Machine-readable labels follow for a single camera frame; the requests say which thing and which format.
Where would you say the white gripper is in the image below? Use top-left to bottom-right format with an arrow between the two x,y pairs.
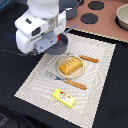
15,11 -> 66,54

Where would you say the orange toy bread loaf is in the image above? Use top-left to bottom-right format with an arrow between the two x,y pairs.
59,57 -> 83,75

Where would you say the yellow toy butter box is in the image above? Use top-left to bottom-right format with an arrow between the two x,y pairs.
52,88 -> 76,108

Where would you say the grey saucepan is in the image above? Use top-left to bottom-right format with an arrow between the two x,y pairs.
46,25 -> 75,55

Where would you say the grey toy pot with handles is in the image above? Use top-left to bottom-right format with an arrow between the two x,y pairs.
59,0 -> 84,20

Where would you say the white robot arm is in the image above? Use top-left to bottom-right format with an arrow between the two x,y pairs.
15,0 -> 66,54

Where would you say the striped beige placemat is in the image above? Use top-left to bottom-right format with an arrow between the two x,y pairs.
15,33 -> 115,128

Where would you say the beige round plate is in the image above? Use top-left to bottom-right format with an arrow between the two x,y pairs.
57,55 -> 84,79

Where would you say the beige bowl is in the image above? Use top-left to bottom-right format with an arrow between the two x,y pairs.
116,4 -> 128,30

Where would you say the knife with wooden handle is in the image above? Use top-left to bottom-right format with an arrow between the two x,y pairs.
79,55 -> 99,63

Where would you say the fork with wooden handle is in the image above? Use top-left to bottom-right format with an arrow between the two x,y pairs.
45,71 -> 87,90

